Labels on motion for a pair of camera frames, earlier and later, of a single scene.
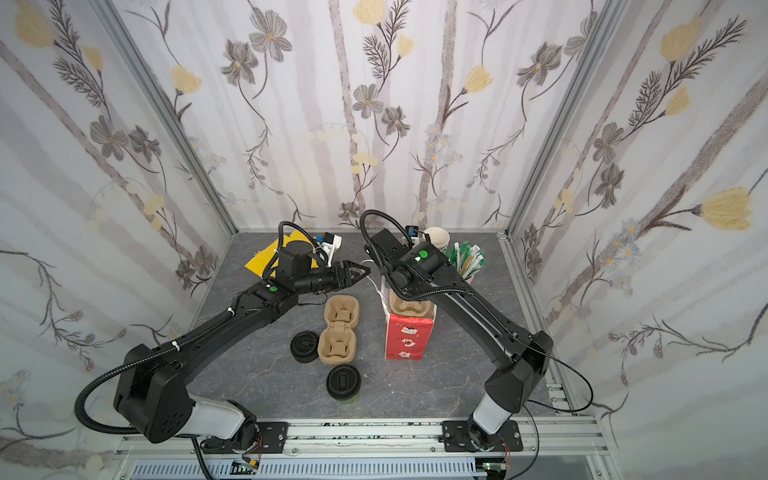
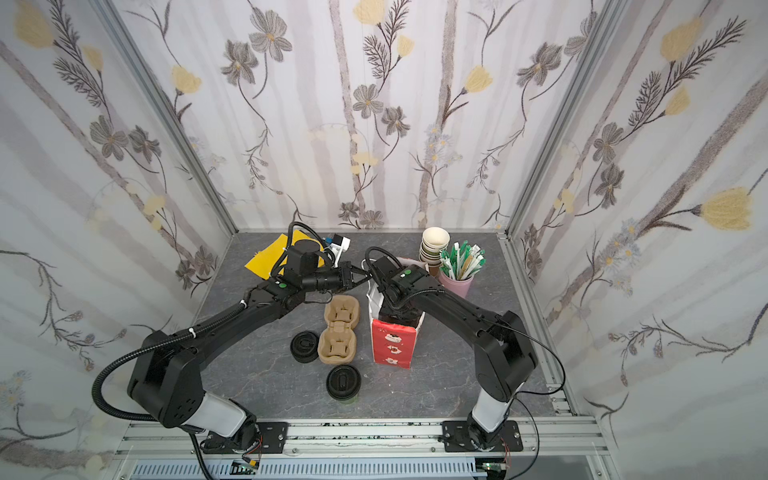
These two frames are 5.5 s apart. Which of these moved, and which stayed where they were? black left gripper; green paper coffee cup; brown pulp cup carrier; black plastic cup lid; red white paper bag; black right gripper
Moved: black right gripper; red white paper bag
Stayed: brown pulp cup carrier; black plastic cup lid; black left gripper; green paper coffee cup
